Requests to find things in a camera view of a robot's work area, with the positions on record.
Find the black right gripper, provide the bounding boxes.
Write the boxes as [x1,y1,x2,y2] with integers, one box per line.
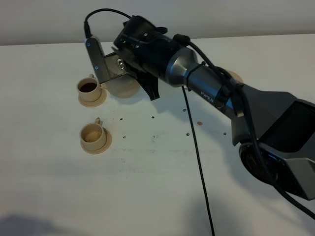
[114,16,180,100]

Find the beige brown teapot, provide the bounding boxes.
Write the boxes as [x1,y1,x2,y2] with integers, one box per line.
[101,75,140,98]

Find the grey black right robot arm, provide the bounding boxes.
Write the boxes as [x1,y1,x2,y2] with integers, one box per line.
[114,16,315,200]

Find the beige teapot saucer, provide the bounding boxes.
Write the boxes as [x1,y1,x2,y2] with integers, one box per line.
[224,70,244,86]

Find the beige far saucer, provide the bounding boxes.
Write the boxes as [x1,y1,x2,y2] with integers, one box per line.
[78,86,107,107]

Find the beige far teacup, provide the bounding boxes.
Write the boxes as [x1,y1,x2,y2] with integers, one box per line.
[77,74,101,102]

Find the beige teacup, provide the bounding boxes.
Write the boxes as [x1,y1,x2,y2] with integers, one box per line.
[80,118,106,151]
[77,74,101,102]

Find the beige near saucer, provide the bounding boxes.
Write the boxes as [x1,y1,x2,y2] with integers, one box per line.
[80,127,112,154]

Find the beige near teacup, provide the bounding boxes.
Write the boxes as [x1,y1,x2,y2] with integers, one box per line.
[80,118,106,151]

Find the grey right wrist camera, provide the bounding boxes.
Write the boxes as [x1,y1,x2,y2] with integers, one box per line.
[85,36,131,84]

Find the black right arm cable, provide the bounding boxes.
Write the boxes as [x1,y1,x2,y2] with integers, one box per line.
[83,8,315,236]

